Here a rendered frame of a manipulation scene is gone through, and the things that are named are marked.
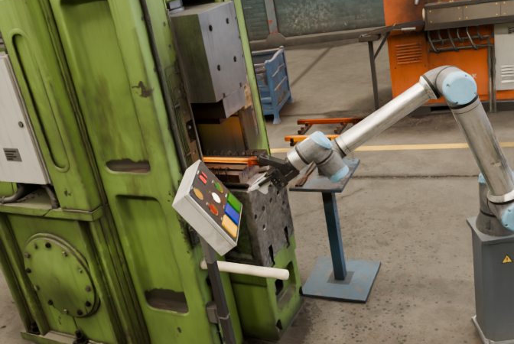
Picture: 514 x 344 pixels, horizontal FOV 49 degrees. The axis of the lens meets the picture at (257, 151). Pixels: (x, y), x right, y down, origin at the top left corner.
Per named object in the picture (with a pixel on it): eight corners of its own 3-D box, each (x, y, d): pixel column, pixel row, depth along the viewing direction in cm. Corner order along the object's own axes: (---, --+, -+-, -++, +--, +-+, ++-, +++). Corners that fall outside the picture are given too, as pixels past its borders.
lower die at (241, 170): (259, 170, 291) (256, 154, 288) (241, 187, 275) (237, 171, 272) (192, 167, 311) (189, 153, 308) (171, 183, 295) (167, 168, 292)
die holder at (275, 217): (294, 232, 315) (281, 158, 300) (265, 270, 285) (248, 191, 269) (210, 224, 343) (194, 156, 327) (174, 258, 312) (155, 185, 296)
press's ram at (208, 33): (255, 77, 286) (240, -3, 272) (216, 102, 255) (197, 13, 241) (187, 81, 306) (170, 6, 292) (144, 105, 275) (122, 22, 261)
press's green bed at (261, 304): (306, 301, 332) (294, 232, 315) (279, 344, 302) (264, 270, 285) (226, 288, 359) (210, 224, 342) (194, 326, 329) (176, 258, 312)
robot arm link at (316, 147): (335, 151, 224) (319, 133, 221) (310, 170, 227) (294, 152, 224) (333, 142, 232) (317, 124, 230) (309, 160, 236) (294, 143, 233)
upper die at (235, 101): (246, 104, 278) (242, 86, 275) (226, 118, 262) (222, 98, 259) (177, 105, 299) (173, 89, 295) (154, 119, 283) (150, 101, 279)
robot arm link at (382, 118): (446, 53, 234) (311, 145, 249) (456, 60, 222) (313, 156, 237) (460, 76, 237) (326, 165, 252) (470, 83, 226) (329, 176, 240)
